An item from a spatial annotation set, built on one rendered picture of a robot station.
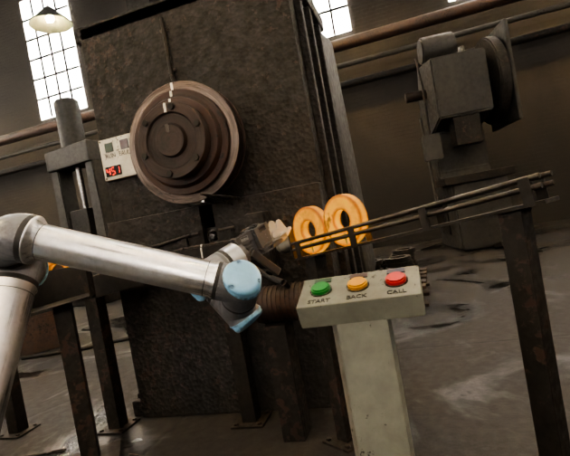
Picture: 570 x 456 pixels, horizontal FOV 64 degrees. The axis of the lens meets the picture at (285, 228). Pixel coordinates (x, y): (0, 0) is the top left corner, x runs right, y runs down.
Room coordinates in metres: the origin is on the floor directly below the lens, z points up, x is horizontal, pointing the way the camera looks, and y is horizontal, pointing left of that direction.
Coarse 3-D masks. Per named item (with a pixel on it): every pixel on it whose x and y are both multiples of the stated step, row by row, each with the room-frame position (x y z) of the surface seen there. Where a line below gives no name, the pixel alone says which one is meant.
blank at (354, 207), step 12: (336, 204) 1.36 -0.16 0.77; (348, 204) 1.32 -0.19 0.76; (360, 204) 1.31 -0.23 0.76; (324, 216) 1.40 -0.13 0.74; (336, 216) 1.38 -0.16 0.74; (360, 216) 1.29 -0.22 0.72; (336, 228) 1.37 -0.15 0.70; (360, 228) 1.30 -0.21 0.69; (348, 240) 1.34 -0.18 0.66; (360, 240) 1.33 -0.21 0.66
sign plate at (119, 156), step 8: (120, 136) 1.99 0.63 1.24; (128, 136) 1.98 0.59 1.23; (104, 144) 2.01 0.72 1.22; (112, 144) 2.00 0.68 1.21; (128, 144) 1.98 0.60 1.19; (104, 152) 2.02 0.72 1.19; (112, 152) 2.01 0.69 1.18; (120, 152) 1.99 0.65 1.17; (128, 152) 1.98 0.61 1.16; (104, 160) 2.02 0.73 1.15; (112, 160) 2.01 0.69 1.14; (120, 160) 2.00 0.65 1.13; (128, 160) 1.99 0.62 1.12; (104, 168) 2.02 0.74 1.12; (112, 168) 2.01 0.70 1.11; (120, 168) 2.00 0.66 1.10; (128, 168) 1.99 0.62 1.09; (112, 176) 2.01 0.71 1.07; (120, 176) 2.00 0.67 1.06
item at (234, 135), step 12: (168, 84) 1.77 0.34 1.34; (180, 84) 1.75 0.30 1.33; (192, 84) 1.74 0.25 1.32; (156, 96) 1.78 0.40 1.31; (216, 96) 1.71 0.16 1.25; (144, 108) 1.80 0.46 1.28; (228, 108) 1.70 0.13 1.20; (228, 120) 1.71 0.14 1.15; (132, 132) 1.82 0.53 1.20; (240, 132) 1.75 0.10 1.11; (132, 144) 1.82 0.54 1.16; (240, 144) 1.74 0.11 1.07; (132, 156) 1.83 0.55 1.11; (228, 156) 1.71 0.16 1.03; (240, 156) 1.76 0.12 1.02; (228, 168) 1.72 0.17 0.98; (144, 180) 1.82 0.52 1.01; (216, 180) 1.73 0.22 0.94; (228, 180) 1.77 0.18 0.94; (156, 192) 1.81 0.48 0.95; (204, 192) 1.75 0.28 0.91; (216, 192) 1.79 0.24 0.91
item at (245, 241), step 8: (256, 224) 1.34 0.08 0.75; (264, 224) 1.32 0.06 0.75; (248, 232) 1.30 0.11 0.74; (256, 232) 1.30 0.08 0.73; (264, 232) 1.33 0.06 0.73; (232, 240) 1.29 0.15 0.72; (240, 240) 1.28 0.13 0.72; (248, 240) 1.30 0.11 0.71; (256, 240) 1.31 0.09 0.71; (264, 240) 1.33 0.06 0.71; (248, 248) 1.30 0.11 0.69; (256, 248) 1.32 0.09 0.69; (264, 248) 1.32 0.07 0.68; (272, 248) 1.33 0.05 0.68; (248, 256) 1.27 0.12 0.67
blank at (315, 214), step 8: (304, 208) 1.47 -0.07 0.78; (312, 208) 1.44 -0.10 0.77; (296, 216) 1.51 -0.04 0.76; (304, 216) 1.47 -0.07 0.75; (312, 216) 1.44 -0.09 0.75; (320, 216) 1.42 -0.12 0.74; (296, 224) 1.51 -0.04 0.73; (304, 224) 1.50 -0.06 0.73; (320, 224) 1.42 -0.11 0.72; (296, 232) 1.52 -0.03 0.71; (304, 232) 1.50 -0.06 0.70; (320, 232) 1.42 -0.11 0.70; (296, 240) 1.52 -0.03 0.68; (320, 240) 1.43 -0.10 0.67; (312, 248) 1.46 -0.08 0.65; (320, 248) 1.44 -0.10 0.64
